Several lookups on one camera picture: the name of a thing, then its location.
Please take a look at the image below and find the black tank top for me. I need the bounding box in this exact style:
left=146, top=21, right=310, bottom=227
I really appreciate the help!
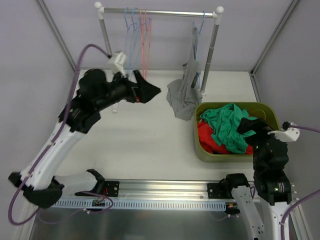
left=236, top=117, right=272, bottom=137

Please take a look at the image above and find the grey tank top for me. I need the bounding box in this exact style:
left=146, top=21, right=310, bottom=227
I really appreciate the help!
left=166, top=26, right=203, bottom=121

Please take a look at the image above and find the green tank top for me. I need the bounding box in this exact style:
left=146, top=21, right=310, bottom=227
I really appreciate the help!
left=200, top=103, right=257, bottom=155

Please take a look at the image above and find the light blue wire hanger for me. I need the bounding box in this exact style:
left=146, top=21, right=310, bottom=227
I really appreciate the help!
left=124, top=7, right=135, bottom=76

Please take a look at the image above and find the red tank top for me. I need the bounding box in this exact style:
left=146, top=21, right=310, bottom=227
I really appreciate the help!
left=197, top=120, right=256, bottom=155

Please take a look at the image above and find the pink wire hanger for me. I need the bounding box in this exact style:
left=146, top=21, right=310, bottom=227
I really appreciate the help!
left=139, top=9, right=148, bottom=78

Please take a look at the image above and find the salmon wire hanger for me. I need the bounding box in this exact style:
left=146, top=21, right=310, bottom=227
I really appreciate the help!
left=145, top=17, right=152, bottom=78

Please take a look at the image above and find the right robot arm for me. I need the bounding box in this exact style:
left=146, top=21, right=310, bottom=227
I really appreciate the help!
left=222, top=118, right=300, bottom=240

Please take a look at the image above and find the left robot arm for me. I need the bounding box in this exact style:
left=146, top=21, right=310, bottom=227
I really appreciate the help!
left=8, top=68, right=161, bottom=209

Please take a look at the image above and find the olive green plastic basket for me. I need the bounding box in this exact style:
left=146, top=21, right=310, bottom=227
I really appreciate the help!
left=194, top=102, right=280, bottom=163

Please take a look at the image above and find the white silver clothes rack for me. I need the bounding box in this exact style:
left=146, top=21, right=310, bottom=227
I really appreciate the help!
left=94, top=1, right=224, bottom=97

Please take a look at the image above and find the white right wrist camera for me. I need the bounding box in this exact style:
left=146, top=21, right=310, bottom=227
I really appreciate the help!
left=267, top=121, right=300, bottom=143

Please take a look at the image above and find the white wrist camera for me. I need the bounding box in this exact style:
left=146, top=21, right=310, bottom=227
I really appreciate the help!
left=108, top=51, right=127, bottom=77
left=267, top=121, right=300, bottom=143

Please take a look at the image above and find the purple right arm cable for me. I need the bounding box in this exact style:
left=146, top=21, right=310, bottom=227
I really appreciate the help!
left=278, top=126, right=320, bottom=240

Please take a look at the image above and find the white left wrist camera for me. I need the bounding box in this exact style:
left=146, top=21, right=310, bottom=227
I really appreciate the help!
left=108, top=51, right=127, bottom=77

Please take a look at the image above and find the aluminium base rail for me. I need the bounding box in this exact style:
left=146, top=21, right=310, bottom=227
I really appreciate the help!
left=53, top=177, right=263, bottom=201

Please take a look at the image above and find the white slotted cable duct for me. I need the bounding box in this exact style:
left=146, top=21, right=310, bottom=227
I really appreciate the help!
left=53, top=198, right=227, bottom=212

